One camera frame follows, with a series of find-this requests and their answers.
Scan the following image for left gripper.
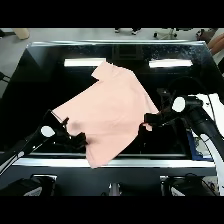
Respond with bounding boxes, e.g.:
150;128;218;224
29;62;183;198
64;132;89;150

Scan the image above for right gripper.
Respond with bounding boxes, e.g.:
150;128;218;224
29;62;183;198
143;112;165;127

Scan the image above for pink T-shirt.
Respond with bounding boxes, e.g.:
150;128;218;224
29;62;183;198
52;61;160;169

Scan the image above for office chair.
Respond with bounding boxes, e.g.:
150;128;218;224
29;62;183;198
153;27;179;40

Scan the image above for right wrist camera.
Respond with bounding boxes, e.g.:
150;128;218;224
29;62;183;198
156;87;172;113

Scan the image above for silver frame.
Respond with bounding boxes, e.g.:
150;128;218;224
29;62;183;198
13;39;217;197

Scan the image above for black cable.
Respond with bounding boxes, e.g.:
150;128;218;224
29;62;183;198
167;75;210;101

